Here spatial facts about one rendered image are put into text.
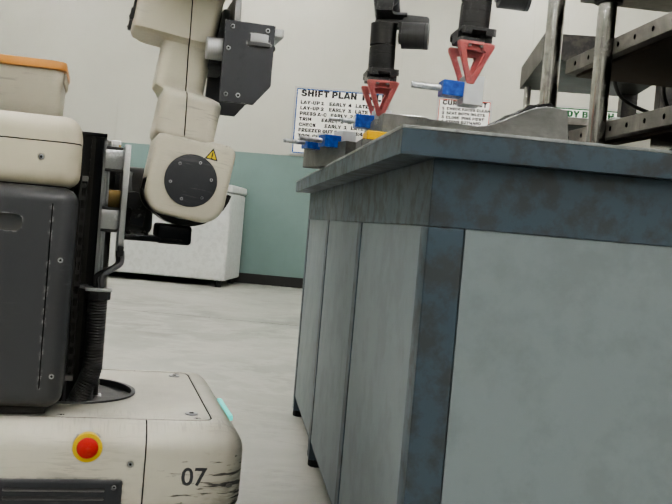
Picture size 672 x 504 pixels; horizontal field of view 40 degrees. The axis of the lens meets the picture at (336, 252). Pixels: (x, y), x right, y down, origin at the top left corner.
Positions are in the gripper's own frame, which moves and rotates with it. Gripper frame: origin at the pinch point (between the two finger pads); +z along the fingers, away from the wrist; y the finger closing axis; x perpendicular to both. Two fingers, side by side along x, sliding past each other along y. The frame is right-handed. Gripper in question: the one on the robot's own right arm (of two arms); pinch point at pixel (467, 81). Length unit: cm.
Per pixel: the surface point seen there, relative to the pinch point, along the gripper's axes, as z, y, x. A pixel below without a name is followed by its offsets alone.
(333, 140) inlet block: 10.2, 43.1, 19.4
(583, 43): -111, 429, -177
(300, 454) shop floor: 96, 90, 14
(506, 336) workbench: 42, -50, 2
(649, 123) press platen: -8, 68, -67
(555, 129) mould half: 5.4, 9.9, -21.6
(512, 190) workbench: 22, -51, 4
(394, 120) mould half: 7.9, 9.9, 11.2
